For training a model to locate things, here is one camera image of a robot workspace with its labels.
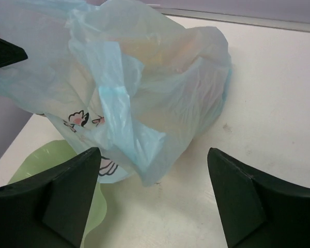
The light blue plastic bag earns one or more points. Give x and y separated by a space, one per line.
119 76

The green scalloped glass bowl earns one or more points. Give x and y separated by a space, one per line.
54 157

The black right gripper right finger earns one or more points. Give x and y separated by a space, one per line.
257 209

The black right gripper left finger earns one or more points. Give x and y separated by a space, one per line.
22 205

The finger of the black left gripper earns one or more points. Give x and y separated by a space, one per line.
10 53

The aluminium table edge rail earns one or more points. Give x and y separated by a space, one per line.
252 21

